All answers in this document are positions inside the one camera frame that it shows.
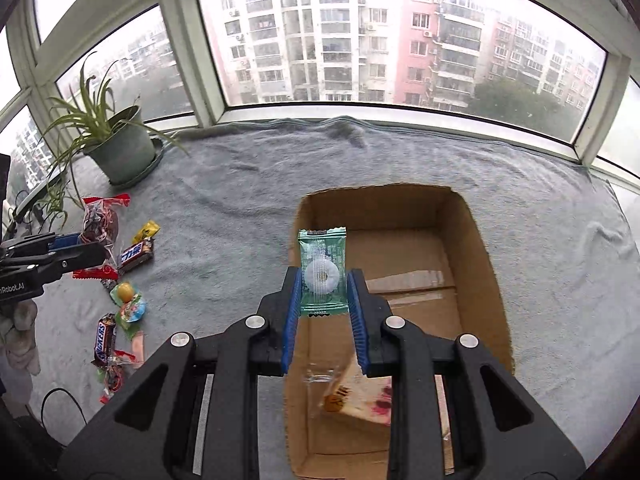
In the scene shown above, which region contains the yellow egg-shaped candy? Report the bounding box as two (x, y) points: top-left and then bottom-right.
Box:
(110, 281), (138, 306)

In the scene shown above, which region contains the pink apartment building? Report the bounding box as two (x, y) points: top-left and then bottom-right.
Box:
(394, 0), (501, 111)

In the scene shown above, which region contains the green plant saucer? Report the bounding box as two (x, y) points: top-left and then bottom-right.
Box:
(107, 137), (165, 190)

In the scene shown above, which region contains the green candy packet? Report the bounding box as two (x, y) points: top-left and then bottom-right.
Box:
(298, 227), (348, 320)

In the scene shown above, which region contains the grey blanket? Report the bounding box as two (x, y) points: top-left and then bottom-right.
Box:
(0, 116), (640, 480)

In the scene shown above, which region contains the colourful jelly cup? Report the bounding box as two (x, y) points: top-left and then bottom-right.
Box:
(116, 296), (149, 329)

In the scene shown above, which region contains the potted spider plant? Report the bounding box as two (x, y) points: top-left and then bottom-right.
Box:
(30, 51), (190, 233)

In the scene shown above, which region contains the black cable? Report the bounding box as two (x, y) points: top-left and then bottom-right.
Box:
(40, 387), (87, 447)

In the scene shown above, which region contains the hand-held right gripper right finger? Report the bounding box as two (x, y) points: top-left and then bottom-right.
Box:
(346, 268), (587, 480)

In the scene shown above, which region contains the person's left hand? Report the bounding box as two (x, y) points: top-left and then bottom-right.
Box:
(0, 300), (42, 376)

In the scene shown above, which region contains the brown cardboard box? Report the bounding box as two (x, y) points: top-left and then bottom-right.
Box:
(284, 184), (516, 480)

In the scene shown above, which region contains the small red date packet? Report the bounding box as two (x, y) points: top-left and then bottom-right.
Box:
(98, 350), (137, 405)

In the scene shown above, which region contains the yellow candy packet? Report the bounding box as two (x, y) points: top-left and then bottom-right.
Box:
(132, 220), (161, 244)

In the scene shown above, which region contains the large red date packet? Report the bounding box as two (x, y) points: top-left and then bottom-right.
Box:
(72, 195), (132, 281)

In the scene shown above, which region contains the white window frame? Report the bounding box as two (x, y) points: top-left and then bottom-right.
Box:
(0, 0), (640, 181)

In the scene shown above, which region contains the clear sandwich cake packet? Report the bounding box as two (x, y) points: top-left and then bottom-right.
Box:
(305, 360), (393, 428)

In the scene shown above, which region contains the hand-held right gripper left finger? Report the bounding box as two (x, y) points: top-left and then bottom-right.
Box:
(59, 266), (305, 480)

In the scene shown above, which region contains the small brown chocolate bar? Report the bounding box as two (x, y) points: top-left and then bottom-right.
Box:
(117, 237), (155, 273)

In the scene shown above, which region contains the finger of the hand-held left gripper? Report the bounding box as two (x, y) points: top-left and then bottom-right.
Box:
(0, 231), (83, 261)
(0, 242), (109, 282)

